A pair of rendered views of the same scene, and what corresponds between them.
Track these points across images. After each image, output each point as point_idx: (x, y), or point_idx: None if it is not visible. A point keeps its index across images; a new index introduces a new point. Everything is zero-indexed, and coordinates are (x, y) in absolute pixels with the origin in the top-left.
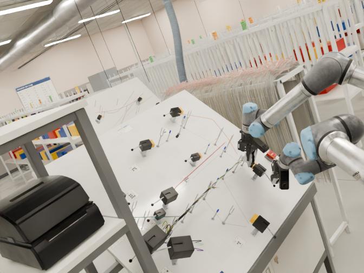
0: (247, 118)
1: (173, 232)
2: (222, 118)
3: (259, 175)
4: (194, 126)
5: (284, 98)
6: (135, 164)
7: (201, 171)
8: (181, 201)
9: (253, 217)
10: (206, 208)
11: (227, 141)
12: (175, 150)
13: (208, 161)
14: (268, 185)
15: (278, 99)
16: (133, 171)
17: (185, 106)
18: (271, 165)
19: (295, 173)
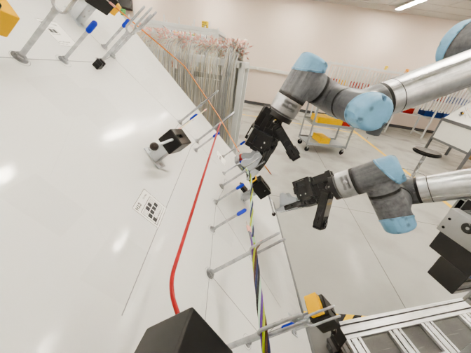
0: (306, 85)
1: None
2: (173, 80)
3: (261, 197)
4: (133, 66)
5: (466, 58)
6: None
7: (178, 182)
8: (162, 319)
9: (320, 306)
10: (224, 309)
11: (193, 122)
12: (97, 104)
13: (182, 157)
14: (256, 211)
15: (233, 88)
16: None
17: (105, 15)
18: (295, 184)
19: (398, 213)
